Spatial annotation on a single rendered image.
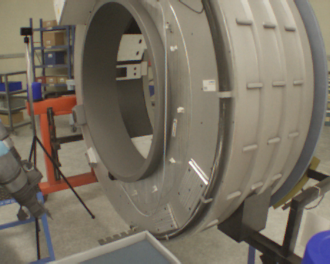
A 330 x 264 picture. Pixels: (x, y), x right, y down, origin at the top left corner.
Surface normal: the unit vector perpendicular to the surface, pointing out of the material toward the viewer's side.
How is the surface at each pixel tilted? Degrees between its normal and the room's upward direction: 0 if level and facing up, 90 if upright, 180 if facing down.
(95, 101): 72
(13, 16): 90
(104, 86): 85
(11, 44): 90
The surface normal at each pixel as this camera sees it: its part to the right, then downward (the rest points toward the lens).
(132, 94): 0.54, 0.00
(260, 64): -0.46, 0.16
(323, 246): 0.00, -0.96
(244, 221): 0.55, 0.24
